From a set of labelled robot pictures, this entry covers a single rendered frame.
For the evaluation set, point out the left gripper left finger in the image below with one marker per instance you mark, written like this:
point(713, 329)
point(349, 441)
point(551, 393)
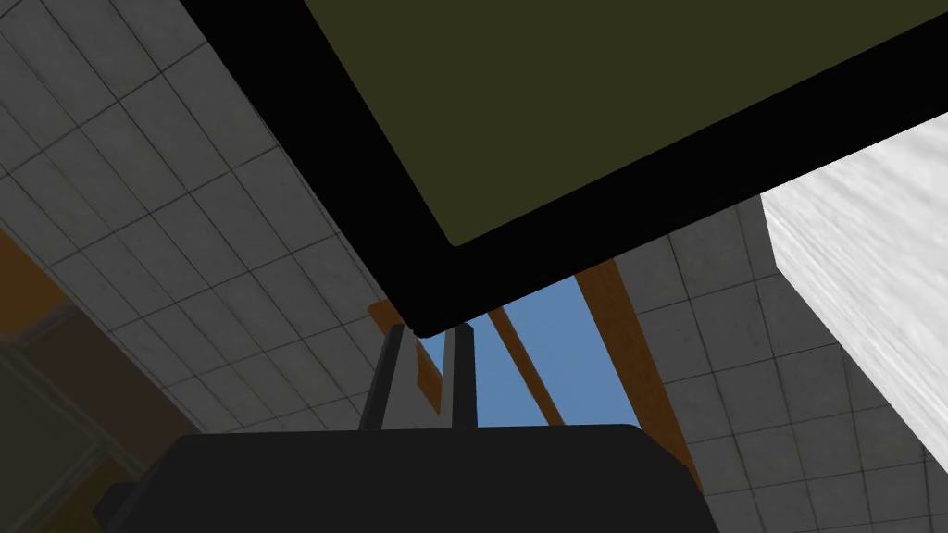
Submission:
point(386, 385)

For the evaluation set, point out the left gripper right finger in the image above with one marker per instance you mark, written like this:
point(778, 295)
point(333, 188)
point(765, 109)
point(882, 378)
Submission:
point(462, 377)

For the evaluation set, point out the brown framed window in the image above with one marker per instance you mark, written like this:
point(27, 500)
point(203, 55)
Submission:
point(566, 355)

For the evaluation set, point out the black framed olive appliance door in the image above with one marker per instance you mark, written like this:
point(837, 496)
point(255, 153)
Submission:
point(518, 111)

